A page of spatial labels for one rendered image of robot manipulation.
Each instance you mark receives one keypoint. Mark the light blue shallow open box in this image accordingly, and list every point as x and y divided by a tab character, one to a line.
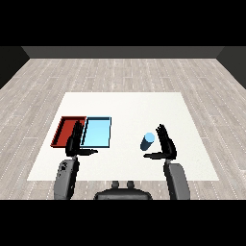
96	132

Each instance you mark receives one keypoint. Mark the dark grey robot body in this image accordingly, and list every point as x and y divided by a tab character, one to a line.
123	192

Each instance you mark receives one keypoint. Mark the red shallow open box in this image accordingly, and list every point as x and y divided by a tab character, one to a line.
65	131

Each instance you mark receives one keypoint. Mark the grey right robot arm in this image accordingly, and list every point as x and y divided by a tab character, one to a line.
177	180

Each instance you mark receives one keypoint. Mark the small blue can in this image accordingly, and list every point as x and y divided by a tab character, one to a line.
147	141

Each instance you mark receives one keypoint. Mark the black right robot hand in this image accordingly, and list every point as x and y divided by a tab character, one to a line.
167	146

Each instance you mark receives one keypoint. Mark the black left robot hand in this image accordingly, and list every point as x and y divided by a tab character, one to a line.
74	143

